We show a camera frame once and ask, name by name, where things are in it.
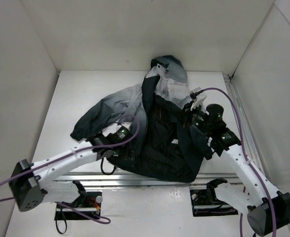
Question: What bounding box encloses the grey gradient hooded jacket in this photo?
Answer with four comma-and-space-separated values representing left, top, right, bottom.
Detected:
71, 55, 213, 183

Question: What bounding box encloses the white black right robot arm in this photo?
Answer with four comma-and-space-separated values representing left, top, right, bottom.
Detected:
188, 104, 290, 237

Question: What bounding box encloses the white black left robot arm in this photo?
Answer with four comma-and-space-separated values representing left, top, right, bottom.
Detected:
9, 122, 134, 212

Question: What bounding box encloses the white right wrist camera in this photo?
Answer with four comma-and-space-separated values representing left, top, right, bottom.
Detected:
189, 87, 207, 111

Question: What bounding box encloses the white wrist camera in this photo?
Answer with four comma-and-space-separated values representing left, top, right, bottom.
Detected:
116, 121, 132, 131
189, 87, 207, 111

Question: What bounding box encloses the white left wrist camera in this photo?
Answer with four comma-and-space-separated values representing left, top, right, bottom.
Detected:
116, 121, 132, 131

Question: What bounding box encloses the aluminium rail front table edge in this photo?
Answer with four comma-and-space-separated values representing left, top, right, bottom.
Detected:
54, 172, 242, 190

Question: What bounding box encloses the aluminium rail table edge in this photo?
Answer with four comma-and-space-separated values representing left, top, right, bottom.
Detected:
54, 172, 242, 190
222, 73, 290, 237

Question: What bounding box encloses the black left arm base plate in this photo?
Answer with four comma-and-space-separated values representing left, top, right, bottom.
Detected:
54, 190, 102, 221

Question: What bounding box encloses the aluminium rail right table edge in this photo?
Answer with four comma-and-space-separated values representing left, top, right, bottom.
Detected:
222, 73, 290, 237

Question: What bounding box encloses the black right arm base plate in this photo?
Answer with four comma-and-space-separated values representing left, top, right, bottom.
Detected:
190, 189, 238, 217

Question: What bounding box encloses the black loose cable loop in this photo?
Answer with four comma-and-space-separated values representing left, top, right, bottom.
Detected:
55, 209, 67, 235

